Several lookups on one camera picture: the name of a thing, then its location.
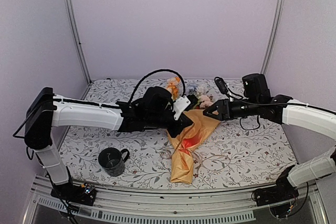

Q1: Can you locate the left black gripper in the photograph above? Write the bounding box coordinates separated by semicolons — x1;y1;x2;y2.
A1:
146;104;193;138

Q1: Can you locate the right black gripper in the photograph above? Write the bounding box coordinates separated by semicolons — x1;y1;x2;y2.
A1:
202;98;260;122

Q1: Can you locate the orange fake flower stem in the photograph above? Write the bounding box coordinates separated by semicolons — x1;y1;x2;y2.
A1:
166;77;181;100

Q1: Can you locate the tan raffia ribbon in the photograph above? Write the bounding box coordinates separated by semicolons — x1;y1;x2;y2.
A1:
157;126;237;172

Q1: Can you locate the yellow wrapping paper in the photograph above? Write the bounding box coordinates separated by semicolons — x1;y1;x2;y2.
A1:
168;109;220;184

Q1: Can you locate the orange wrapping paper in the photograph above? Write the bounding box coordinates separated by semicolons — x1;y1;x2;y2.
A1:
181;135;200;152

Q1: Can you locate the blue fake flower stem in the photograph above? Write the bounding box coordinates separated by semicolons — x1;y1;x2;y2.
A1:
186;83;198;96

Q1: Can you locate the pink rose fake stem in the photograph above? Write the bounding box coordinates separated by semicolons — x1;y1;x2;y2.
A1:
196;84;214;109

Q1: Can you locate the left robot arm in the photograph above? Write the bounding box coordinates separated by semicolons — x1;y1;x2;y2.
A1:
13;87;193;200

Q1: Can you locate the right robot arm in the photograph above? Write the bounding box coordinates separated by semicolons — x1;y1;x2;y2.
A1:
203;95;335;201

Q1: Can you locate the black mug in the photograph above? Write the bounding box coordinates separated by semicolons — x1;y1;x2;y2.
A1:
98;147;130;177

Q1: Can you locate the floral patterned tablecloth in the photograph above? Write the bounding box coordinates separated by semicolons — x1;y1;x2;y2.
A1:
52;78;297;190

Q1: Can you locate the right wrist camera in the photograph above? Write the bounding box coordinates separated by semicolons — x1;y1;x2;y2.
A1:
214;73;272;105

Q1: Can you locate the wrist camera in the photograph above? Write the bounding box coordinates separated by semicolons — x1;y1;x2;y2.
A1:
214;73;272;105
140;87;191;121

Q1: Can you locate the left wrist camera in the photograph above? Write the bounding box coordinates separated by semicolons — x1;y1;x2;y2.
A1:
140;87;191;121

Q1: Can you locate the black camera cable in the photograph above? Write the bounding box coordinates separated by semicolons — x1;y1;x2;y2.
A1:
128;69;187;104

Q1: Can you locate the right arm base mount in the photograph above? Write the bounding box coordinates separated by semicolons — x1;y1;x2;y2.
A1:
251;165;309;220

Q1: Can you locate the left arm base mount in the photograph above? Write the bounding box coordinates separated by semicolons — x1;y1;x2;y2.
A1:
50;177;97;206

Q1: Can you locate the front aluminium rail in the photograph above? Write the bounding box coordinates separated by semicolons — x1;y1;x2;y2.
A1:
22;174;331;224

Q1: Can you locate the right metal frame post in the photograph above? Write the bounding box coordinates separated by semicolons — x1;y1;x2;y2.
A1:
260;0;285;75

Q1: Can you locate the metal frame post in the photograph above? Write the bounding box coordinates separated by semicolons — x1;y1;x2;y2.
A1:
64;0;92;85
260;0;285;75

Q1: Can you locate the left metal frame post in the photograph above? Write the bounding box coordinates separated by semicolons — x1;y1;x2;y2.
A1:
64;0;92;85

